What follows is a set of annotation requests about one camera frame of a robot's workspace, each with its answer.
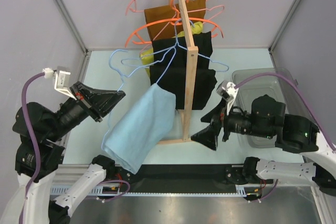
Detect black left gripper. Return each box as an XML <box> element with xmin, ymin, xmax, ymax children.
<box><xmin>46</xmin><ymin>79</ymin><xmax>126</xmax><ymax>140</ymax></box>

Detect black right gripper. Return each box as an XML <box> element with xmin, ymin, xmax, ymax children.
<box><xmin>188</xmin><ymin>97</ymin><xmax>271</xmax><ymax>150</ymax></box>

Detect light blue trousers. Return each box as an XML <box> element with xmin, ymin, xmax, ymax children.
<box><xmin>101</xmin><ymin>84</ymin><xmax>176</xmax><ymax>174</ymax></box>

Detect light blue wire hanger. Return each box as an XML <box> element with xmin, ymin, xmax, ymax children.
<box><xmin>101</xmin><ymin>46</ymin><xmax>178</xmax><ymax>154</ymax></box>

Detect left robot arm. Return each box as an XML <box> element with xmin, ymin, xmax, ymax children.
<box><xmin>1</xmin><ymin>82</ymin><xmax>125</xmax><ymax>223</ymax></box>

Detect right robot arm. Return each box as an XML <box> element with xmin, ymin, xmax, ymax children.
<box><xmin>191</xmin><ymin>95</ymin><xmax>335</xmax><ymax>196</ymax></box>

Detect front black trousers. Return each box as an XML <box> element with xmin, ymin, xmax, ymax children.
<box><xmin>150</xmin><ymin>66</ymin><xmax>217</xmax><ymax>110</ymax></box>

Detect black trousers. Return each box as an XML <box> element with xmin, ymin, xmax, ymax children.
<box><xmin>150</xmin><ymin>66</ymin><xmax>217</xmax><ymax>110</ymax></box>
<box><xmin>151</xmin><ymin>31</ymin><xmax>213</xmax><ymax>70</ymax></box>

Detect yellow-green trousers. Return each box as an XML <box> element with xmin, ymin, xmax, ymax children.
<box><xmin>140</xmin><ymin>22</ymin><xmax>203</xmax><ymax>65</ymax></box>

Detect rear black trousers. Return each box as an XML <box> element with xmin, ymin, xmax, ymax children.
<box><xmin>151</xmin><ymin>31</ymin><xmax>213</xmax><ymax>70</ymax></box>

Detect brown trousers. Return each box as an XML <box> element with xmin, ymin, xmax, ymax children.
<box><xmin>144</xmin><ymin>0</ymin><xmax>206</xmax><ymax>41</ymax></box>

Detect orange plastic hanger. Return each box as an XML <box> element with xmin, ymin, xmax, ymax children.
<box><xmin>124</xmin><ymin>0</ymin><xmax>225</xmax><ymax>47</ymax></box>

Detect wooden clothes rack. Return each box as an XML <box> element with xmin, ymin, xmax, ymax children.
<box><xmin>159</xmin><ymin>0</ymin><xmax>198</xmax><ymax>145</ymax></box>

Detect clear plastic bin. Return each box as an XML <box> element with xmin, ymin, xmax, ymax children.
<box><xmin>232</xmin><ymin>68</ymin><xmax>320</xmax><ymax>147</ymax></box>

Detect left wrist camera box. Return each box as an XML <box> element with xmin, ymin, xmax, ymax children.
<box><xmin>54</xmin><ymin>67</ymin><xmax>75</xmax><ymax>99</ymax></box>

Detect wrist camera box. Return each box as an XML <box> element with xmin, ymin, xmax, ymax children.
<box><xmin>216</xmin><ymin>80</ymin><xmax>239</xmax><ymax>115</ymax></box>
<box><xmin>54</xmin><ymin>67</ymin><xmax>75</xmax><ymax>99</ymax></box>

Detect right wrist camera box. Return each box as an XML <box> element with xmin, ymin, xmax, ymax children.
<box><xmin>216</xmin><ymin>80</ymin><xmax>239</xmax><ymax>115</ymax></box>

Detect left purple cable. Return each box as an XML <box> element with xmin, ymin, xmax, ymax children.
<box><xmin>18</xmin><ymin>73</ymin><xmax>45</xmax><ymax>224</ymax></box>

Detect white cable duct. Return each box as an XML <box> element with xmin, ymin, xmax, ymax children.
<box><xmin>49</xmin><ymin>184</ymin><xmax>266</xmax><ymax>198</ymax></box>

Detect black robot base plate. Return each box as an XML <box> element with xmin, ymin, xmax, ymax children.
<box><xmin>117</xmin><ymin>164</ymin><xmax>248</xmax><ymax>188</ymax></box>

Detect pink wire hanger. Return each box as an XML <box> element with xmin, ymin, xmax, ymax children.
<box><xmin>144</xmin><ymin>0</ymin><xmax>225</xmax><ymax>41</ymax></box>

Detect aluminium frame rail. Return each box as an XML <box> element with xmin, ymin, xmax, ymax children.
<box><xmin>53</xmin><ymin>0</ymin><xmax>88</xmax><ymax>55</ymax></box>

